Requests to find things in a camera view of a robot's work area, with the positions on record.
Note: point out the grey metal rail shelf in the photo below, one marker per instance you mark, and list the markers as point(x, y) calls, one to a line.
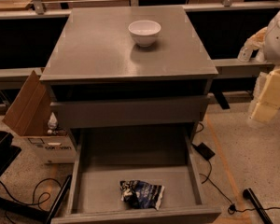
point(27, 39)

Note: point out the black equipment stand left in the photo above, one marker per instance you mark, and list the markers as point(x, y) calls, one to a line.
point(24, 193)

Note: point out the open grey middle drawer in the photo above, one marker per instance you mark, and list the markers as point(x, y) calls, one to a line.
point(136, 175)

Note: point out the black power adapter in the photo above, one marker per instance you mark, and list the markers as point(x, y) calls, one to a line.
point(206, 152)

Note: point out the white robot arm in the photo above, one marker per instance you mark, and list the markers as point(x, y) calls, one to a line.
point(268, 39)

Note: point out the black bar on floor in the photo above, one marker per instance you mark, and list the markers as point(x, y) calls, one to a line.
point(250, 195)

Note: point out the white ceramic bowl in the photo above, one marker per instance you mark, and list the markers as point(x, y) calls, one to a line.
point(144, 32)

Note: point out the closed grey upper drawer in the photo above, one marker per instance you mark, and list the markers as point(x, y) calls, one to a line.
point(110, 113)

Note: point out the open cardboard box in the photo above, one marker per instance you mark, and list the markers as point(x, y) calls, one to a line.
point(28, 117)

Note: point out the grey drawer cabinet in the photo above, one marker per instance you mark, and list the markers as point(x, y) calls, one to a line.
point(95, 58)

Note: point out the white bottle in box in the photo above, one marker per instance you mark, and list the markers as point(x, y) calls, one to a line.
point(53, 122)

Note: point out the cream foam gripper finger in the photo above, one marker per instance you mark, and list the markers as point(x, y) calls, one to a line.
point(266, 100)

